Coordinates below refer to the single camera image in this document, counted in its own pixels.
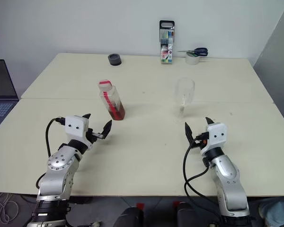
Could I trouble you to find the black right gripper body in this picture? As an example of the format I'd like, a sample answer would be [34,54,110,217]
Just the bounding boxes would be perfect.
[193,131,210,150]

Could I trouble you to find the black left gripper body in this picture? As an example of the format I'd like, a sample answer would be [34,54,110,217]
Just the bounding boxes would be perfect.
[85,128,104,144]

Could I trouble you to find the plastic bottle with red liquid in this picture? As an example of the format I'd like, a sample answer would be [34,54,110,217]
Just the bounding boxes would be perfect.
[98,85,126,122]

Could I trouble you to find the white and red bottle cap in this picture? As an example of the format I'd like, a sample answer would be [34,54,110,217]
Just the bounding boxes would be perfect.
[98,80,113,91]

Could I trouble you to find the clear wine glass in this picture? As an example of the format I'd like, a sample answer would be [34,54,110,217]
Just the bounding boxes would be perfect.
[173,77,196,122]

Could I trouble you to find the black round container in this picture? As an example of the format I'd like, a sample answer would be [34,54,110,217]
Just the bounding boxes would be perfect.
[107,53,122,67]

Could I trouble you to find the white tape roll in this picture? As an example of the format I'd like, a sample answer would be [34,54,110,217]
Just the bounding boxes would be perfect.
[185,52,200,65]

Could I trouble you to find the dark rounded shape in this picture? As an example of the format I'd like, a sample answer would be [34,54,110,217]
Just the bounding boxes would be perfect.
[176,202,197,227]
[113,207,145,227]

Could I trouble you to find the marker pen box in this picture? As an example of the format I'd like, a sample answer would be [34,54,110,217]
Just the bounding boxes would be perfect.
[159,20,175,65]

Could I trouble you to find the dark grey laptop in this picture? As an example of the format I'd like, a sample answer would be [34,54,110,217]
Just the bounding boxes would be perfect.
[0,59,20,137]

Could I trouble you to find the grey partition panel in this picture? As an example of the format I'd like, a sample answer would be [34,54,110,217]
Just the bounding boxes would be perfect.
[251,0,284,133]

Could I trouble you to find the person's blue jeans leg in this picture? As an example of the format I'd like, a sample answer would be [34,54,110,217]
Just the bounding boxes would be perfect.
[258,197,284,227]

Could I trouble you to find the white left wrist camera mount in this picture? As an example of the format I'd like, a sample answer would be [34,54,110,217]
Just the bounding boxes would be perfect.
[64,115,93,150]

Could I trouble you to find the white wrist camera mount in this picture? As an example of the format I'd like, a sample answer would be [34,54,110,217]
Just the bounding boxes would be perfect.
[64,115,93,150]
[200,122,228,156]

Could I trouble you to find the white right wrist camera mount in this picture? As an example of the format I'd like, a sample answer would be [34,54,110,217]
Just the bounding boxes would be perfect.
[200,122,228,156]

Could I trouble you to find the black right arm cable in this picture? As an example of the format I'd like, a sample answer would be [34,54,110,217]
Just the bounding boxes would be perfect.
[183,133,222,218]

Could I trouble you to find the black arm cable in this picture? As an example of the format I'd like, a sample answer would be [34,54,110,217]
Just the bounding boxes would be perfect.
[183,133,222,218]
[45,116,67,157]

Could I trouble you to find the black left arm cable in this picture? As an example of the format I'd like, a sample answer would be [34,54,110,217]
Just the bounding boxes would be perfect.
[45,116,67,157]

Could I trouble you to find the blue handled scissors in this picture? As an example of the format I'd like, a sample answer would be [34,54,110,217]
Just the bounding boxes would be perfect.
[176,47,209,57]

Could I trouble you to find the white cords on floor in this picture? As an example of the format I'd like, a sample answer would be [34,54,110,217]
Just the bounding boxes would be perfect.
[0,191,21,224]

